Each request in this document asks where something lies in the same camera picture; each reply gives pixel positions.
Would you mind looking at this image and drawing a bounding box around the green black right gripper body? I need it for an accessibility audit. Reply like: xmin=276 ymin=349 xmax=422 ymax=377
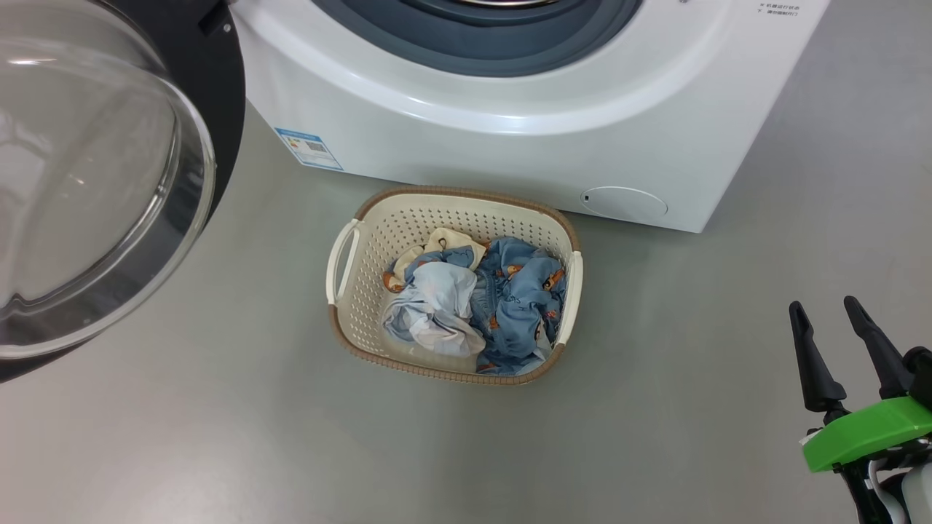
xmin=803 ymin=397 xmax=932 ymax=524

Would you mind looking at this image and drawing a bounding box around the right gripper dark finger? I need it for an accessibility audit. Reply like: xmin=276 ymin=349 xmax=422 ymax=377
xmin=844 ymin=295 xmax=913 ymax=400
xmin=789 ymin=301 xmax=848 ymax=416

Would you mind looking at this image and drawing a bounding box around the blue bear print garment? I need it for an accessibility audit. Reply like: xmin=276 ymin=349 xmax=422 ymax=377
xmin=382 ymin=237 xmax=569 ymax=377

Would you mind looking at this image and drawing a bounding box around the white light blue garment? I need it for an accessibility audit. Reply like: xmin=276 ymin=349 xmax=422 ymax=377
xmin=382 ymin=228 xmax=487 ymax=357

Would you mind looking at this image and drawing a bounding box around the glass washing machine door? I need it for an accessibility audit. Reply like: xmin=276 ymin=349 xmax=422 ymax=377
xmin=0 ymin=0 xmax=246 ymax=384

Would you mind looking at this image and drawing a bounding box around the white front-load washing machine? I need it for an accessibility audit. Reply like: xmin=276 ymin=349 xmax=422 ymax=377
xmin=229 ymin=0 xmax=832 ymax=234

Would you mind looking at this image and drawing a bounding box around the grey rubber door gasket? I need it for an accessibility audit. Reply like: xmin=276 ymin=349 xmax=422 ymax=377
xmin=312 ymin=0 xmax=645 ymax=78

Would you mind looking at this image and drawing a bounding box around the round white filter cover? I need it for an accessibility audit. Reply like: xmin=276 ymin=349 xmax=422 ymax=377
xmin=581 ymin=186 xmax=668 ymax=219

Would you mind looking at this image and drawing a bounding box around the cream perforated laundry basket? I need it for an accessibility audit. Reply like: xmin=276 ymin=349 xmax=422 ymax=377
xmin=325 ymin=185 xmax=584 ymax=386

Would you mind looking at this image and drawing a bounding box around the blue energy label sticker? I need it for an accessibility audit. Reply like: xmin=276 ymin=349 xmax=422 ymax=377
xmin=275 ymin=128 xmax=344 ymax=172

